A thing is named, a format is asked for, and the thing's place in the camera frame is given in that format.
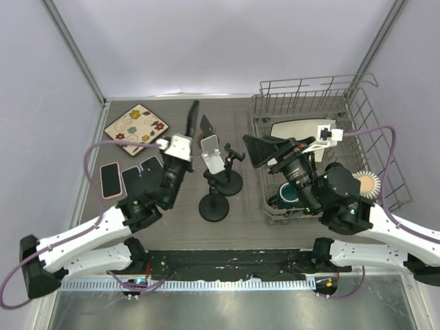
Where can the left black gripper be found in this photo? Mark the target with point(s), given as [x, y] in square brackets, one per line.
[190, 168]

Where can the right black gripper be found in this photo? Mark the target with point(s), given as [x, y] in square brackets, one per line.
[260, 151]

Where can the purple-cased phone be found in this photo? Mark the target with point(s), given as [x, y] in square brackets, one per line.
[128, 176]
[151, 165]

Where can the white folding phone stand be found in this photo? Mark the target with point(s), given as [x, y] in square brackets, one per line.
[211, 154]

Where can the black phone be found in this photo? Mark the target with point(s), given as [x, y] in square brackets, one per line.
[191, 123]

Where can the wooden-base grey phone stand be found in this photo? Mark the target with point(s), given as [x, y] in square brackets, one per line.
[206, 130]

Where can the black round-base stand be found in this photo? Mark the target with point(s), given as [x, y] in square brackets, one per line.
[231, 181]

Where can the tall black phone stand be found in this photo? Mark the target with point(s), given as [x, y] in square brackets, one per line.
[214, 207]

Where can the pink-cased phone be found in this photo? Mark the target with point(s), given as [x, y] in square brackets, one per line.
[110, 180]

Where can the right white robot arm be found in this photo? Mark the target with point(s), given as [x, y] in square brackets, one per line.
[335, 196]

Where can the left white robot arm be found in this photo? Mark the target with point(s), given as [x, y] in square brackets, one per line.
[103, 243]

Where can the white square plate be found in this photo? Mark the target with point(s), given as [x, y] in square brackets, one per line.
[299, 129]

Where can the dark green mug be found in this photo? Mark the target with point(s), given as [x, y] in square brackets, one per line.
[285, 198]

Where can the floral square trivet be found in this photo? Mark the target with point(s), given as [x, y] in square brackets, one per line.
[139, 125]

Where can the ribbed cup with peach inside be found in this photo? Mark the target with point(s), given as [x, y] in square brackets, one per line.
[370, 184]

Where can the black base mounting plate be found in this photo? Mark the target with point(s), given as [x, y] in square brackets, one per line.
[233, 265]

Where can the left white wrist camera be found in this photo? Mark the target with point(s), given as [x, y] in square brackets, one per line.
[178, 146]

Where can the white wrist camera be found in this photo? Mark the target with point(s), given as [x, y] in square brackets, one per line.
[327, 136]
[178, 146]

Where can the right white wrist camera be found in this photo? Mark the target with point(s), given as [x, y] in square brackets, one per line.
[327, 136]

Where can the grey wire dish rack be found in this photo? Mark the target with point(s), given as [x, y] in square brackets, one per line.
[343, 99]

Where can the white slotted cable duct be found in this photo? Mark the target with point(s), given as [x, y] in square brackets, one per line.
[254, 284]

